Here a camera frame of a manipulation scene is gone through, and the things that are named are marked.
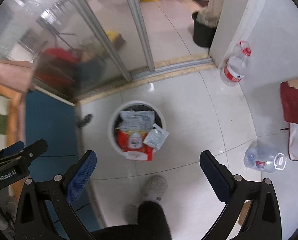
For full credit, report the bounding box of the right grey slipper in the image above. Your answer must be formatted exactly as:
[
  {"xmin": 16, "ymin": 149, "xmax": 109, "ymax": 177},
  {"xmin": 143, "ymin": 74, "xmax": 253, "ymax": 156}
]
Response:
[{"xmin": 142, "ymin": 176, "xmax": 167, "ymax": 203}]

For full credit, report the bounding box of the dark sock on floor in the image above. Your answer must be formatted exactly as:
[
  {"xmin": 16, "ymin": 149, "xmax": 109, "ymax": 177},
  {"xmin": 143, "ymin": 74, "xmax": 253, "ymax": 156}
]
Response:
[{"xmin": 76, "ymin": 114, "xmax": 93, "ymax": 128}]

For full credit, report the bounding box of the aluminium sliding door frame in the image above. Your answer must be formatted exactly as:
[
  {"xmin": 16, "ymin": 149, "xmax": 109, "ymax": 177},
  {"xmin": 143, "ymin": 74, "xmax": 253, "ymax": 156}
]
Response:
[{"xmin": 71, "ymin": 0, "xmax": 212, "ymax": 82}]

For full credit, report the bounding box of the white foil sachet packet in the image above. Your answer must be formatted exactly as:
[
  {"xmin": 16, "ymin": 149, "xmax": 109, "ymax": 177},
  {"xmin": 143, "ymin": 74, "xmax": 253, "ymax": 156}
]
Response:
[{"xmin": 143, "ymin": 124, "xmax": 170, "ymax": 151}]

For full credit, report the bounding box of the upright clear water bottle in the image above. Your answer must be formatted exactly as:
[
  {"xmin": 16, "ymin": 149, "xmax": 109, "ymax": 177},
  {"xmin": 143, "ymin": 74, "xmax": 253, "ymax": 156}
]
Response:
[{"xmin": 220, "ymin": 41, "xmax": 251, "ymax": 86}]

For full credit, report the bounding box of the lying clear water bottle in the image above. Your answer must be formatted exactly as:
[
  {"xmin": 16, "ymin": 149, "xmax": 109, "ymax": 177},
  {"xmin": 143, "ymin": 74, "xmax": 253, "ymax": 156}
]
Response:
[{"xmin": 243, "ymin": 147, "xmax": 287, "ymax": 173}]

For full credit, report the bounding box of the red stool behind glass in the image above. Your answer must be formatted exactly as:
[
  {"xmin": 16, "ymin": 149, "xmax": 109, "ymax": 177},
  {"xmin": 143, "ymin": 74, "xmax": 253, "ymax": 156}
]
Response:
[{"xmin": 34, "ymin": 47, "xmax": 81, "ymax": 97}]

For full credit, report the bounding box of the blue cabinet front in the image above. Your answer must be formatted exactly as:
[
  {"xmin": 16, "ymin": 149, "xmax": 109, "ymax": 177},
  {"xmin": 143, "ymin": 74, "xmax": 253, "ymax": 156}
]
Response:
[{"xmin": 25, "ymin": 89, "xmax": 101, "ymax": 233}]

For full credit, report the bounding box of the red bag on floor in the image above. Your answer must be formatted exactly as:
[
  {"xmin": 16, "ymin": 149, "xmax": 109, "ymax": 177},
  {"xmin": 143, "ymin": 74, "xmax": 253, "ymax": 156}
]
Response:
[{"xmin": 280, "ymin": 79, "xmax": 298, "ymax": 124}]

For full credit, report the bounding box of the white round trash bin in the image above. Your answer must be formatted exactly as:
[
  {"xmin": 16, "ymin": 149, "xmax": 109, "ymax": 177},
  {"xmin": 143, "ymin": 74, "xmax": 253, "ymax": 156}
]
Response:
[{"xmin": 108, "ymin": 100, "xmax": 166, "ymax": 161}]

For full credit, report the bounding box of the clear red plastic snack wrapper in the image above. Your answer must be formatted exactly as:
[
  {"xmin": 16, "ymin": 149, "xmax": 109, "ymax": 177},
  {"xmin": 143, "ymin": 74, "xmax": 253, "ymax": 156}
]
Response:
[{"xmin": 116, "ymin": 111, "xmax": 155, "ymax": 161}]

